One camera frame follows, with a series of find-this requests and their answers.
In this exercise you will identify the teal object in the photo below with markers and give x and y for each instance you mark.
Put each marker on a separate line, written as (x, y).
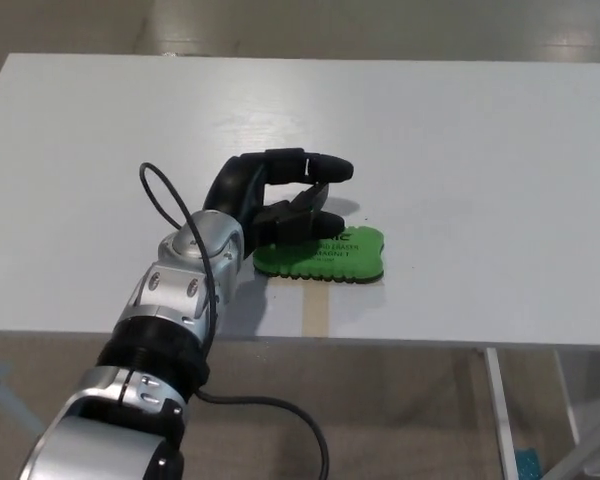
(529, 465)

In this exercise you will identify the green whiteboard eraser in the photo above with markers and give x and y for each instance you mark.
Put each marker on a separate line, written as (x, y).
(352, 256)

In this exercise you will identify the blue-grey metal frame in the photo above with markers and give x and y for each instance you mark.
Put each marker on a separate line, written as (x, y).
(5, 390)

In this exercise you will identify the long beige tape strip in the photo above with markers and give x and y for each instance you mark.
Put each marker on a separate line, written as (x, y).
(315, 312)

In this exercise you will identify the thin white table leg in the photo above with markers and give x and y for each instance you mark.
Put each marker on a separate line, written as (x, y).
(567, 400)

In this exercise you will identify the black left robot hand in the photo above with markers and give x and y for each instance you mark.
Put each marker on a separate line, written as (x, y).
(232, 185)

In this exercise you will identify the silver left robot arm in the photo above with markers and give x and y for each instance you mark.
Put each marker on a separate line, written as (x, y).
(170, 295)

